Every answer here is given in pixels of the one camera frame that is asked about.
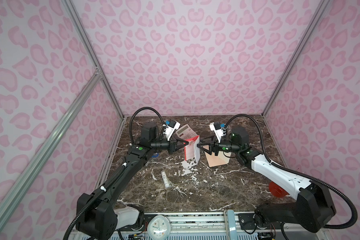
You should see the aluminium frame strut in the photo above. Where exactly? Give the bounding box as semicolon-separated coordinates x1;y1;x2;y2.
62;0;125;120
262;0;333;118

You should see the light blue tape strip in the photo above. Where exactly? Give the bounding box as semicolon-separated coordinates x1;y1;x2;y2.
224;210;238;240

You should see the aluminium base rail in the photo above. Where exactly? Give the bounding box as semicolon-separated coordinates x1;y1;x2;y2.
121;211;332;240

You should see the peach envelope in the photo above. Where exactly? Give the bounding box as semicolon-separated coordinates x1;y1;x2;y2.
206;152;231;168

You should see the pink calculator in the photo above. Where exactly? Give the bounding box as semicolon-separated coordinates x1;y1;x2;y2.
176;124;198;140

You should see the white glue stick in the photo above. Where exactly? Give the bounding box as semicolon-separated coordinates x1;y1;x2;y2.
161;171;170;189

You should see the aluminium diagonal frame bar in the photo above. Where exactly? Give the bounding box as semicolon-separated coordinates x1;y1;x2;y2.
0;73;102;233

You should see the aluminium frame strut right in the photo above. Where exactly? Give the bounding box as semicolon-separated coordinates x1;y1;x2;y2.
262;0;333;118

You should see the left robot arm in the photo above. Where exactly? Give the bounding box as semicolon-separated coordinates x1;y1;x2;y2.
64;120;188;240

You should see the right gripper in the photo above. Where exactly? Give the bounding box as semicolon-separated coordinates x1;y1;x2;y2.
198;134;241;157

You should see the white desk clock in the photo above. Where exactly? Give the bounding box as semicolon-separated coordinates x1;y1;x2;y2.
147;215;171;240

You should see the red pencil cup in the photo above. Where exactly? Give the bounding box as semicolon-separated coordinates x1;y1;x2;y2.
269;182;289;198

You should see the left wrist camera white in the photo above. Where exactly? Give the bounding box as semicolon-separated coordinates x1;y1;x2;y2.
164;120;181;141

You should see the left black cable conduit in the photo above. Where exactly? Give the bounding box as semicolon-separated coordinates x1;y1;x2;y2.
62;106;166;240

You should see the right black cable conduit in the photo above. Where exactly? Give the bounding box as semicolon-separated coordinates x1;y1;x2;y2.
224;113;358;230

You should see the black cable conduit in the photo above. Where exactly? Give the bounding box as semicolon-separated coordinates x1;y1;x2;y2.
62;106;166;240
224;113;358;230

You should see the aluminium frame strut left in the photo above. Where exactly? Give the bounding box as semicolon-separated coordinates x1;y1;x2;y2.
62;0;125;120

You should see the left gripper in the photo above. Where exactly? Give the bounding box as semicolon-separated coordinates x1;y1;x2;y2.
151;135;189;156

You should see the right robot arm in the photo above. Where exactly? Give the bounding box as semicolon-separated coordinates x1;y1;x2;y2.
198;126;336;233

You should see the pink red-bordered letter paper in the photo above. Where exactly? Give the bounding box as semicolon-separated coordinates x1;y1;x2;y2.
185;136;200;165

